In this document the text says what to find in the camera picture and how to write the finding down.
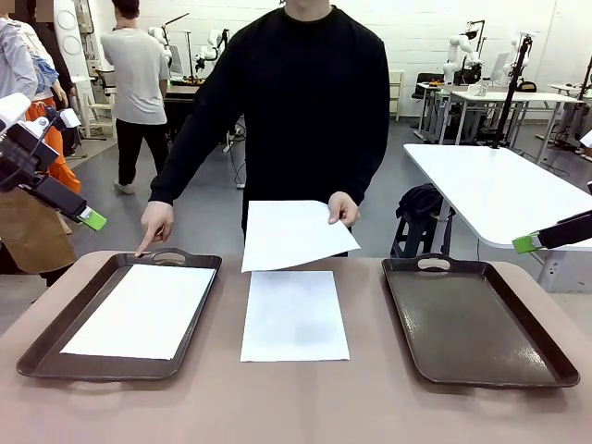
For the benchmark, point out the black office chair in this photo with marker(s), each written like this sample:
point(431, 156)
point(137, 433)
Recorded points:
point(430, 78)

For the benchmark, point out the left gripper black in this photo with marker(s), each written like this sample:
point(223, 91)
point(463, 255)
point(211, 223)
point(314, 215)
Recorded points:
point(46, 189)

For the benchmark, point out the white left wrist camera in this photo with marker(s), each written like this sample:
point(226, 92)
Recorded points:
point(69, 119)

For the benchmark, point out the mannequin in brown apron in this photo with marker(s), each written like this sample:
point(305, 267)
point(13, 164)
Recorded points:
point(14, 69)

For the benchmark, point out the white wooden chair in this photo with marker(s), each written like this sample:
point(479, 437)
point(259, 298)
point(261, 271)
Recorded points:
point(99, 111)

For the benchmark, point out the man in white T-shirt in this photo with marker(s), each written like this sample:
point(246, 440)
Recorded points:
point(134, 78)

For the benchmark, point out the mannequin in orange trousers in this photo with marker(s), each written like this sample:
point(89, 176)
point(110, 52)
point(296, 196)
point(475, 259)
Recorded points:
point(46, 76)

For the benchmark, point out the black tripod pole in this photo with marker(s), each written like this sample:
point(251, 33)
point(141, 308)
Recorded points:
point(512, 94)

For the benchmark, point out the grey computer monitor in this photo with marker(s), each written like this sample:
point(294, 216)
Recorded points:
point(499, 67)

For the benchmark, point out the large white table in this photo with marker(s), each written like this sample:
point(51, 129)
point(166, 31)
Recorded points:
point(499, 194)

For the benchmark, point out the person's right hand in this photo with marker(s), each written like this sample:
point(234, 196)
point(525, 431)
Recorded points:
point(158, 219)

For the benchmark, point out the person's left hand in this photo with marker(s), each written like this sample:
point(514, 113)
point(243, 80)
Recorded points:
point(346, 208)

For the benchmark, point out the background person black outfit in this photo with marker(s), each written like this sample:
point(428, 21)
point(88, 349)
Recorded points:
point(65, 88)

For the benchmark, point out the long white background desk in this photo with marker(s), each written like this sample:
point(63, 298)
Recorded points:
point(532, 96)

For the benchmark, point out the person in black sweater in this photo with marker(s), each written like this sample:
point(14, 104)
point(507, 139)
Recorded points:
point(305, 115)

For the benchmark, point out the white A4 paper sheet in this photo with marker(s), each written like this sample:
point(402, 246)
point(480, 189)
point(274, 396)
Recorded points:
point(134, 314)
point(291, 236)

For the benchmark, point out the dark background work table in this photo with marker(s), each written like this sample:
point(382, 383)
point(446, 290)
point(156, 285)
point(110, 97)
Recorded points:
point(182, 102)

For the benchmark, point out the black left wrist mount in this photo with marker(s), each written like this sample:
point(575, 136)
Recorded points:
point(25, 152)

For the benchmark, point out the white drawer shelf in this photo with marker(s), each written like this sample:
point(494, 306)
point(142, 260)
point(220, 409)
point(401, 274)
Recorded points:
point(397, 92)

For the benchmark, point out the person's right forearm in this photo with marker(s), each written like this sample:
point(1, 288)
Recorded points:
point(171, 180)

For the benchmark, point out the white paper stack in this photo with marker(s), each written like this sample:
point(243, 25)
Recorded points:
point(293, 319)

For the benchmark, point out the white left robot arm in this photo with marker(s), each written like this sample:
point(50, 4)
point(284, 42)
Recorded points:
point(11, 111)

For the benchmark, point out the black step stool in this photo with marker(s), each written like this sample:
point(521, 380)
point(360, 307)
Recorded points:
point(416, 236)

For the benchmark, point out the brown plastic serving tray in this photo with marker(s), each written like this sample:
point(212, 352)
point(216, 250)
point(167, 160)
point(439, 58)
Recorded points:
point(467, 324)
point(92, 368)

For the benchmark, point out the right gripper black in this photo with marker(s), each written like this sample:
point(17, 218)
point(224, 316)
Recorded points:
point(580, 229)

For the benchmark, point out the white patterned bag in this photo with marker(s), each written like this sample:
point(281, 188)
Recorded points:
point(480, 89)

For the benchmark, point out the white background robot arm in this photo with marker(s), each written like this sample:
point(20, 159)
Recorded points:
point(215, 39)
point(159, 37)
point(452, 69)

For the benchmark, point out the black cloth bundle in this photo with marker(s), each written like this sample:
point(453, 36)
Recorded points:
point(423, 199)

